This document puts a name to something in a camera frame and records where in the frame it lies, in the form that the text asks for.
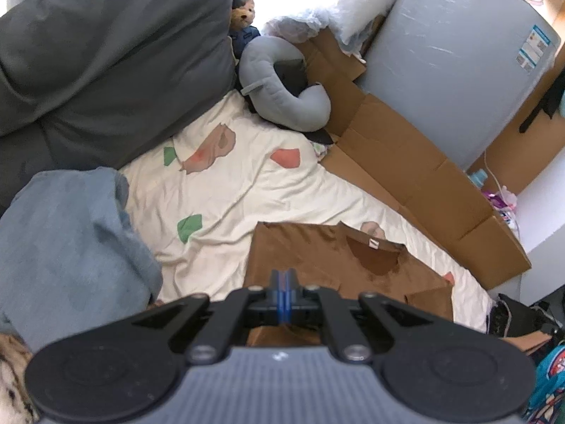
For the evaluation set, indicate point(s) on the colourful dotted cloth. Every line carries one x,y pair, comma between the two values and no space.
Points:
321,149

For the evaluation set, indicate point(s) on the black white fuzzy blanket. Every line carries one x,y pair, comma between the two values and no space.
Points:
15,403

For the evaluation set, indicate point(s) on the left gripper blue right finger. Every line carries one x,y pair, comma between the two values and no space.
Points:
323,307

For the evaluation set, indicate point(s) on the black folded garment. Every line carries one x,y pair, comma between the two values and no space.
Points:
509,318

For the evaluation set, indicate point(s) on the black flat pad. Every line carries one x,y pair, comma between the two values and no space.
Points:
319,136

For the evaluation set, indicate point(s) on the grey neck pillow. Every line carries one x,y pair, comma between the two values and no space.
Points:
271,73

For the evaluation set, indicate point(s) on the teal printed fabric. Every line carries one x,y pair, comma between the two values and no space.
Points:
546,404

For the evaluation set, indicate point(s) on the cream bear print blanket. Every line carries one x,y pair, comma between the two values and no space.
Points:
197,198

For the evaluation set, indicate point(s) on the grey crumpled garment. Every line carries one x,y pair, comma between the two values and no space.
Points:
70,258

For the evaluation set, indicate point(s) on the purple white refill pouch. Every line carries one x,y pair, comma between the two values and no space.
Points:
505,203

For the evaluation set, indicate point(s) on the brown cardboard sheet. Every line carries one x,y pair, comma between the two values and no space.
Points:
377,150

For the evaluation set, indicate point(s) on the white pillar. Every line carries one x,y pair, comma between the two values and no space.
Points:
541,224

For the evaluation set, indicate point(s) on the grey wrapped mattress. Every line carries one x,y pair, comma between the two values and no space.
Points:
459,70

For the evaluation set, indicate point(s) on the brown printed t-shirt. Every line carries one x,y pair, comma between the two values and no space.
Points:
348,261

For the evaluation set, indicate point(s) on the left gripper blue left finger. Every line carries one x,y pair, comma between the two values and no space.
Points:
242,310

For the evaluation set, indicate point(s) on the blue cap detergent bottle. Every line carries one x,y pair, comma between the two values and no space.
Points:
478,178

